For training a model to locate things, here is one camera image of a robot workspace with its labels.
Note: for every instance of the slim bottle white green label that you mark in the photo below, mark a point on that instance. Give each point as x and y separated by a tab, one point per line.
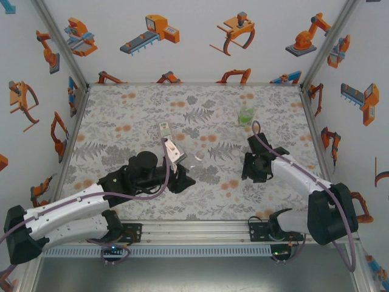
165	130

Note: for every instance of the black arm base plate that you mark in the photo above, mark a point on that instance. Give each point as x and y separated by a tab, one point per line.
255	232
137	232

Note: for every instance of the white bottle cap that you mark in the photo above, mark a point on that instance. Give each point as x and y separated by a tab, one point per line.
236	152

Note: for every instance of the circuit board with green light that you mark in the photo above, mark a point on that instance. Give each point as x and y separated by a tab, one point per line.
278	252
113	248

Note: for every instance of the green label soda water bottle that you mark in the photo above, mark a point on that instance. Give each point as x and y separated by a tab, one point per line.
245	117

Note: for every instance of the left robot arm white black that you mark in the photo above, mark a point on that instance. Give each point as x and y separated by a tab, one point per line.
67	208

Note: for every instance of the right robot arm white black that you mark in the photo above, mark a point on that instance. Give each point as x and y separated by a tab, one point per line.
331	222

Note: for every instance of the wide aluminium frame beam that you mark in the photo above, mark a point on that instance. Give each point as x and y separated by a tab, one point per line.
197	231

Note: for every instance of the clear unlabelled plastic bottle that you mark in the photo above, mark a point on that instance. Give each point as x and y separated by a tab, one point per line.
199	156

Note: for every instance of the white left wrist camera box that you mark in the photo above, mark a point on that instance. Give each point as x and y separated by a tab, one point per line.
173	152

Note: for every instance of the aluminium frame post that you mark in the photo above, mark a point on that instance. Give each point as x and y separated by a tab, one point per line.
62	42
28	280
363	280
328	42

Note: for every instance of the floral table mat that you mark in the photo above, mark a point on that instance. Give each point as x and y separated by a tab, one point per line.
136	100

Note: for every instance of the grey metal panel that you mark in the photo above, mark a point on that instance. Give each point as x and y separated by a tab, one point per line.
194	276

